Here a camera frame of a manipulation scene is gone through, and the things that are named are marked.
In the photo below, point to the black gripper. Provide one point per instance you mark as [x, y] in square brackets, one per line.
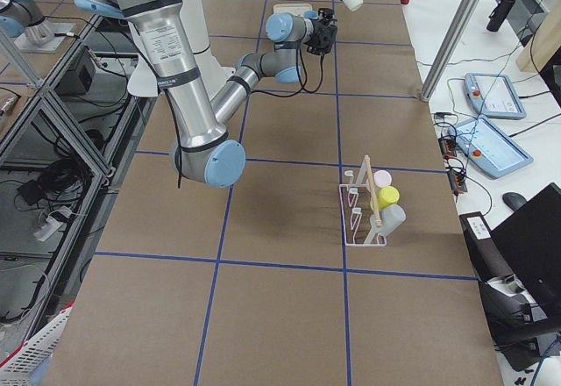
[323, 34]

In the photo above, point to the pink plastic cup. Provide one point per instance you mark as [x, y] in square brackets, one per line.
[382, 178]

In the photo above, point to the yellow plastic cup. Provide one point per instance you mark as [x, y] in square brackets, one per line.
[386, 196]

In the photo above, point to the grey plastic cup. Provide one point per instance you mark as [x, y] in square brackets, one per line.
[392, 217]

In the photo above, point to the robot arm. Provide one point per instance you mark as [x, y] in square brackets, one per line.
[204, 151]

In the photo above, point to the cream plastic tray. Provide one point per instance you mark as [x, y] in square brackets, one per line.
[297, 9]

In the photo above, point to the black bottle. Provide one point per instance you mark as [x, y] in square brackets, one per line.
[499, 14]

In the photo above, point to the far teach pendant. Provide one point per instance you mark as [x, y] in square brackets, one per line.
[493, 96]

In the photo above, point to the teach pendant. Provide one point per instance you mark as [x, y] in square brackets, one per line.
[493, 96]
[488, 147]

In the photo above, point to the near teach pendant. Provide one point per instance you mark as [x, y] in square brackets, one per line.
[488, 147]

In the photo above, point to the black computer mouse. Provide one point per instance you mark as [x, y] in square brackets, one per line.
[513, 200]

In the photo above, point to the black laptop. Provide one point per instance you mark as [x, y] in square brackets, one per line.
[529, 241]

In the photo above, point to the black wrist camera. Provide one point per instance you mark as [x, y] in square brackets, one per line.
[326, 16]

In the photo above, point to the aluminium frame post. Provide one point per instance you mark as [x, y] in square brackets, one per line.
[448, 46]

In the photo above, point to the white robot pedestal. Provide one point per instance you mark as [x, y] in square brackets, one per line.
[142, 82]

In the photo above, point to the white wire cup rack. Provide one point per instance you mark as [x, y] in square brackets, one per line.
[359, 213]

